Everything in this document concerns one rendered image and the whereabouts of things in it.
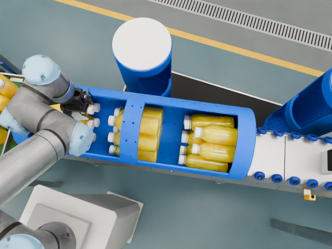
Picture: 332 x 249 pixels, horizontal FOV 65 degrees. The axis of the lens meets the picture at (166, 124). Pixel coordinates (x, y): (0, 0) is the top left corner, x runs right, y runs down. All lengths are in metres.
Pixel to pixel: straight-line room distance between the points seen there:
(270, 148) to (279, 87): 1.26
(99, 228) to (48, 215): 0.18
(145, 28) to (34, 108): 0.79
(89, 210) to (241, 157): 0.56
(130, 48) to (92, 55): 1.28
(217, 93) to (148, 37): 1.01
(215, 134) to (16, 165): 0.66
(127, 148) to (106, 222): 0.26
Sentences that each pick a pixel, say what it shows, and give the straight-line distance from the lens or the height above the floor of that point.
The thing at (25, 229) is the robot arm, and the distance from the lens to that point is 0.85.
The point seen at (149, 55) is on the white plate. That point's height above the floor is 1.04.
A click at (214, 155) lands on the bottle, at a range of 1.00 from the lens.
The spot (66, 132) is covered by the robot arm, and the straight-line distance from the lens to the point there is 0.62.
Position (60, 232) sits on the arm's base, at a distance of 0.94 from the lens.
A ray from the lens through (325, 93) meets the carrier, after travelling 1.42.
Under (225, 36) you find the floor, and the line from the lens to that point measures 2.59.
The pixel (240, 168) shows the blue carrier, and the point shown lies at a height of 1.18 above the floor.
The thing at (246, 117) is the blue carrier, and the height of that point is 1.22.
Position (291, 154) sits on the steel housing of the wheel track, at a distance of 1.32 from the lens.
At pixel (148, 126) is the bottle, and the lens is 0.97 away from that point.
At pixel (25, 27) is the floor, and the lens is 2.91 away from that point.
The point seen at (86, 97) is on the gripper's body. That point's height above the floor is 1.35.
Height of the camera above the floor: 2.11
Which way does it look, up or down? 75 degrees down
